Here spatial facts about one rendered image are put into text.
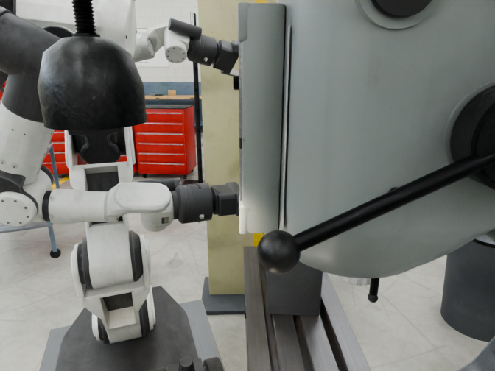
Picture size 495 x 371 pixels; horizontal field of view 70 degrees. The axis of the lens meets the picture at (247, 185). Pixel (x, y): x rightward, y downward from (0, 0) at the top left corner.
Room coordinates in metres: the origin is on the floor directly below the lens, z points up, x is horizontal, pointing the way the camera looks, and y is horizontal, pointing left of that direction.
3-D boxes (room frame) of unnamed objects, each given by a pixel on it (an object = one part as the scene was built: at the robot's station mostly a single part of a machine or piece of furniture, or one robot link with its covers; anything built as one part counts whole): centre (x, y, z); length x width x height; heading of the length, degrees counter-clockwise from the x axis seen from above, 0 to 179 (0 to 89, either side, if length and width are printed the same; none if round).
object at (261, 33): (0.34, -0.01, 1.45); 0.04 x 0.04 x 0.21; 2
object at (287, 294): (0.78, -0.11, 1.07); 0.22 x 0.12 x 0.20; 176
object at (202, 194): (0.77, 0.07, 1.20); 0.13 x 0.12 x 0.10; 18
